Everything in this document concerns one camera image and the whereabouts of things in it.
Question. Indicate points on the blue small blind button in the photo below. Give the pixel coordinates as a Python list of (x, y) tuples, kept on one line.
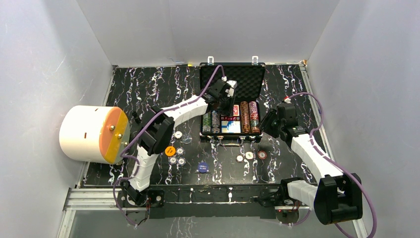
[(202, 167)]

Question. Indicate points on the purple red green chip row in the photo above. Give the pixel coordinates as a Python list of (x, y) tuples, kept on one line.
[(254, 117)]

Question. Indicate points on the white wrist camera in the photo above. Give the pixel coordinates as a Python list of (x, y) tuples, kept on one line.
[(229, 87), (286, 98)]

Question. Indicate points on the blue ten chip right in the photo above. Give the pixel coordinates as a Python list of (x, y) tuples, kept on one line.
[(181, 161)]

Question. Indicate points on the orange hundred chip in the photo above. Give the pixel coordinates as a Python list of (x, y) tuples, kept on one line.
[(239, 159), (249, 155)]

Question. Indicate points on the red white poker chip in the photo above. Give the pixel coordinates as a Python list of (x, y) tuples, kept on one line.
[(262, 155)]

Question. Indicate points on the brown orange chip row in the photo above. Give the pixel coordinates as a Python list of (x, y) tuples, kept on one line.
[(245, 117)]

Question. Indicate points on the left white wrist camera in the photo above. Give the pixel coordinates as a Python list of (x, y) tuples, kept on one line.
[(229, 87)]

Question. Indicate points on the blue playing card deck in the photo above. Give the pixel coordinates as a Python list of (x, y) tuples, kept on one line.
[(230, 126)]

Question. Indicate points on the blue ten chip upper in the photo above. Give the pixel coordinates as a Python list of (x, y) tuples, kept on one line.
[(180, 151)]

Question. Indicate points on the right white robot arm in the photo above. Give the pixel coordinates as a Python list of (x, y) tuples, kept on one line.
[(336, 197)]

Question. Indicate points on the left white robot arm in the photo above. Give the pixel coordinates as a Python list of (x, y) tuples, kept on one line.
[(157, 128)]

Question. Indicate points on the red dice row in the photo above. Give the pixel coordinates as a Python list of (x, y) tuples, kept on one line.
[(230, 118)]

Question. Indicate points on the orange hundred chip middle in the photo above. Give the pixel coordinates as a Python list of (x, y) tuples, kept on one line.
[(249, 155)]

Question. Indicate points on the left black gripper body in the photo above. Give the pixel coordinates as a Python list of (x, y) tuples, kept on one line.
[(224, 102)]

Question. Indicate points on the orange hundred chip left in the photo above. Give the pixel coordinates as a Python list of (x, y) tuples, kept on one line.
[(239, 159)]

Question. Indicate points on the blue ten chip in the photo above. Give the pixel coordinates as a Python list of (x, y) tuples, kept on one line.
[(181, 161), (173, 160), (180, 151)]

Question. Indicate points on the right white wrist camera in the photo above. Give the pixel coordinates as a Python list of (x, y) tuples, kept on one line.
[(286, 98)]

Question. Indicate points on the red playing card deck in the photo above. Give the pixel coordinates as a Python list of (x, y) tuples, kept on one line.
[(236, 111)]

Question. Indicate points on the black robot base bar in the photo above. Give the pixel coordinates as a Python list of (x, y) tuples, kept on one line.
[(241, 200)]

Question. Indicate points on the white orange cylinder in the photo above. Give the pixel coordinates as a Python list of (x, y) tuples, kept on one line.
[(95, 134)]

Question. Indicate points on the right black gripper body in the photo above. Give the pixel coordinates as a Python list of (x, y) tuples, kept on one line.
[(282, 125)]

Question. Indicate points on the yellow big blind button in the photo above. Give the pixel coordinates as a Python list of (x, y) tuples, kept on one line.
[(170, 151)]

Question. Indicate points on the light blue orange chip row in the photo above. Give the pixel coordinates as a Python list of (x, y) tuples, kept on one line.
[(215, 122)]

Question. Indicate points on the blue ten chip left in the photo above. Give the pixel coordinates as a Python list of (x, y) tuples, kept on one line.
[(173, 160)]

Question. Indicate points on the black poker set case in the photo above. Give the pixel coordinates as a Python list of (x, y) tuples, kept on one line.
[(235, 89)]

